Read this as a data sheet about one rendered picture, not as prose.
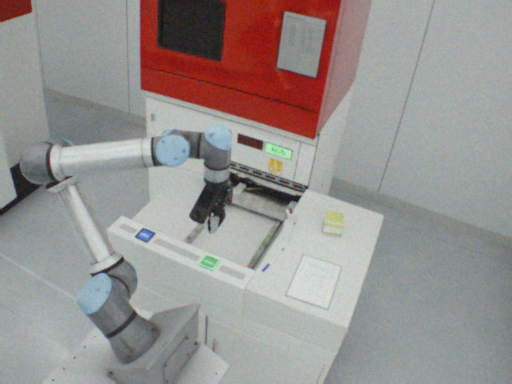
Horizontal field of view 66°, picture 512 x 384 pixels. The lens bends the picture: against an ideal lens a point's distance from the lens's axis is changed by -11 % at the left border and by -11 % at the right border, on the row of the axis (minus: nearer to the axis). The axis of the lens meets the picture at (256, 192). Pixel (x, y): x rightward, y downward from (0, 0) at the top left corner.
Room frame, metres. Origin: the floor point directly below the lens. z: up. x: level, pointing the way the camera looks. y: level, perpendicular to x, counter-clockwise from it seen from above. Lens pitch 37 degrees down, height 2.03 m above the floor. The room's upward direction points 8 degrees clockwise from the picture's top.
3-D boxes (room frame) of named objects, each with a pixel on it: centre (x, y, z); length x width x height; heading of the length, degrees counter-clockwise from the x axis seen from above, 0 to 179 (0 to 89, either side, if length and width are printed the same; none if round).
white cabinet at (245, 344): (1.25, 0.02, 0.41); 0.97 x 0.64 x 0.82; 71
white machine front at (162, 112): (1.65, 0.17, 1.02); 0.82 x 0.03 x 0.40; 71
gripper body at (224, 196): (1.03, 0.12, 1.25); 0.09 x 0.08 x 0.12; 161
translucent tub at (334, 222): (1.25, -0.30, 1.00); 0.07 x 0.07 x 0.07; 86
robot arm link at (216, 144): (1.02, 0.12, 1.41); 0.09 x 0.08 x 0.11; 93
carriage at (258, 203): (1.49, 0.00, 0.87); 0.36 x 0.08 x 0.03; 71
